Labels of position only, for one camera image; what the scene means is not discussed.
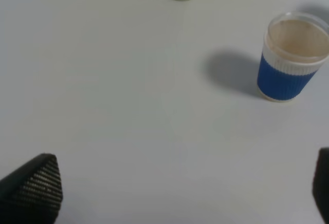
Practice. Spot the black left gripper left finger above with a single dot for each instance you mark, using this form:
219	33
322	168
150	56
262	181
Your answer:
33	192

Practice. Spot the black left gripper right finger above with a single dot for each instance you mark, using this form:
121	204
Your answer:
320	184

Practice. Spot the blue sleeved paper cup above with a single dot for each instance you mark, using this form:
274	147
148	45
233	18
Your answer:
295	47

